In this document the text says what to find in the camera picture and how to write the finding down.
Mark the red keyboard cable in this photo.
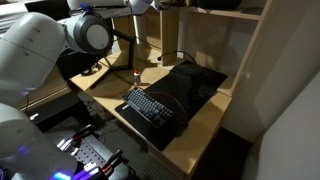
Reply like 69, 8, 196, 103
146, 90, 189, 123

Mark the black computer mouse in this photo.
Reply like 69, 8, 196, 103
172, 121, 188, 137

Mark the perforated metal robot base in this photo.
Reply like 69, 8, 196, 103
44, 123, 131, 180

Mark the wooden shelf unit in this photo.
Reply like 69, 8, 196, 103
114, 0, 275, 96

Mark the white glue bottle red cap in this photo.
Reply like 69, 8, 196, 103
133, 70, 141, 86

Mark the black monitor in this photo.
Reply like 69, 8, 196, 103
26, 0, 115, 79

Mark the black desk mat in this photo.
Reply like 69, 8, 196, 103
115, 62, 227, 151

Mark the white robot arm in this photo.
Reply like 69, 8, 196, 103
0, 0, 163, 180

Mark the dark mechanical keyboard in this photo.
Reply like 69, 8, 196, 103
121, 89, 174, 128

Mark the black gooseneck microphone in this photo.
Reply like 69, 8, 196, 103
157, 50, 196, 66

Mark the black pouch on shelf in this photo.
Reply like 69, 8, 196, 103
197, 0, 242, 10

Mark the black monitor stand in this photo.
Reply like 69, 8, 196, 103
90, 30, 136, 89

